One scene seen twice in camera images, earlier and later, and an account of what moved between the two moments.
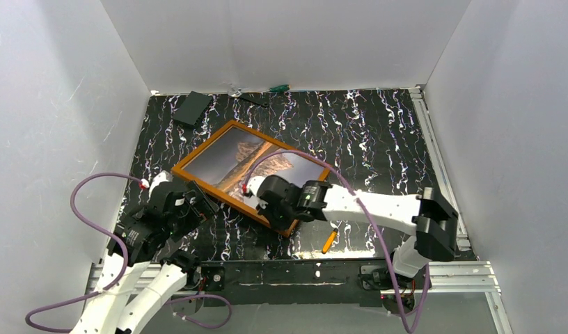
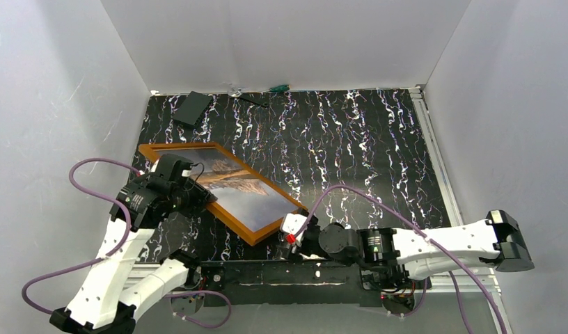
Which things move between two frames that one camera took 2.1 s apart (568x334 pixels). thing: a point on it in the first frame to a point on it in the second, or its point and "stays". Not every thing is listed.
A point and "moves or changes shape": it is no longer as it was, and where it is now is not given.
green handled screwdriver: [280, 88] stays
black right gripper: [267, 202] to [307, 234]
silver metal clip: [238, 94] stays
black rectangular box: [193, 108] stays
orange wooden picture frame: [237, 155] moves or changes shape
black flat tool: [263, 99] stays
